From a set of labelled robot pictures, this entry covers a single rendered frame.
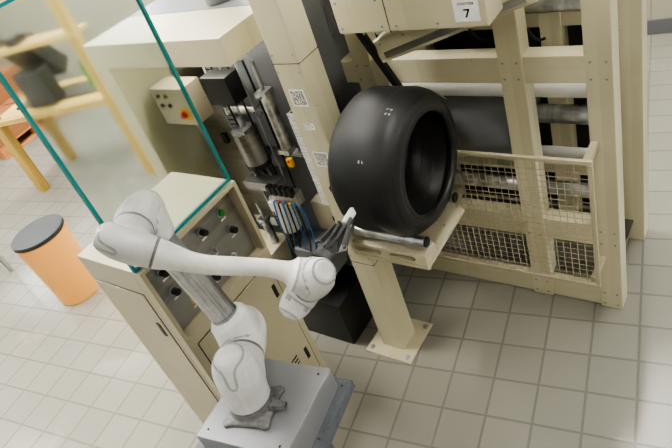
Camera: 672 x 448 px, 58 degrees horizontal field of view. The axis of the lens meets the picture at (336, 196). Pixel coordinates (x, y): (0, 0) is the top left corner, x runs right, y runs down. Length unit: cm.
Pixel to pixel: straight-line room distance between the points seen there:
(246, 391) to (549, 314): 171
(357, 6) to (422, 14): 26
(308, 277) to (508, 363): 157
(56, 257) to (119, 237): 265
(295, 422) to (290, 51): 129
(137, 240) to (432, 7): 123
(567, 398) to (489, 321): 56
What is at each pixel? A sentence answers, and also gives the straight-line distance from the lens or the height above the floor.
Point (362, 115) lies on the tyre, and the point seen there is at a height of 145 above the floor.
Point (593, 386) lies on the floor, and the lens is 299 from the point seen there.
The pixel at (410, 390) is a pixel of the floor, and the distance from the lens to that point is 307.
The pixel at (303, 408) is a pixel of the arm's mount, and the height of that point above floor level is 77.
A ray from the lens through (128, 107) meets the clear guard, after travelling 217.
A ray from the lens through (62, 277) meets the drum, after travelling 459.
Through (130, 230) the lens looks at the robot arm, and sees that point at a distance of 188.
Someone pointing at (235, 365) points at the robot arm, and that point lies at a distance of 207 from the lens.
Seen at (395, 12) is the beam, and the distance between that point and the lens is 224.
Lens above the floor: 246
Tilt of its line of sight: 34 degrees down
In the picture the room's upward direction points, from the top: 21 degrees counter-clockwise
